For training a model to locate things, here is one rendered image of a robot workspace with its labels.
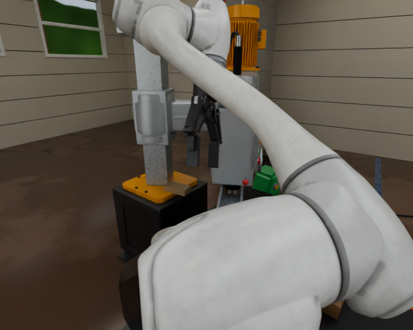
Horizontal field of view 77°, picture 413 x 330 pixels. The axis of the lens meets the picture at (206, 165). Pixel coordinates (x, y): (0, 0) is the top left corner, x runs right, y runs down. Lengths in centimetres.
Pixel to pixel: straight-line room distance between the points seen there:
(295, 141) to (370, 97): 563
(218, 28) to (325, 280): 58
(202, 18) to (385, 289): 61
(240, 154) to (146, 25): 90
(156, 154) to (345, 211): 189
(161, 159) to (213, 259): 190
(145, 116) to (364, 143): 498
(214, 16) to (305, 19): 553
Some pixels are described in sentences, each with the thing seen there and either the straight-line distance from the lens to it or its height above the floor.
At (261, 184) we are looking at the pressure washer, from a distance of 313.
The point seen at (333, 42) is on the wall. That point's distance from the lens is 606.
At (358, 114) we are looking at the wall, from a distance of 606.
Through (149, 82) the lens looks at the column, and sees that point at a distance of 201.
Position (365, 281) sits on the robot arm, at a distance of 33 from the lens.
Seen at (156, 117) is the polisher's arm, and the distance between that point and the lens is 196.
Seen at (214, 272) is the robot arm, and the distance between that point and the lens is 24.
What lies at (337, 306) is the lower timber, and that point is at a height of 14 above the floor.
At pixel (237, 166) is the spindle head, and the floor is 124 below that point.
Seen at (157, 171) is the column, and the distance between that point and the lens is 217.
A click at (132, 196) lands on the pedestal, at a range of 219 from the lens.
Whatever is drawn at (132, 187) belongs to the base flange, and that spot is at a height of 78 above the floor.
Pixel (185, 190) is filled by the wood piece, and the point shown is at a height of 82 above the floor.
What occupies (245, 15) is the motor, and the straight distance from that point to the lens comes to 195.
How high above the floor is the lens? 175
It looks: 22 degrees down
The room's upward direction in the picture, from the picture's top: straight up
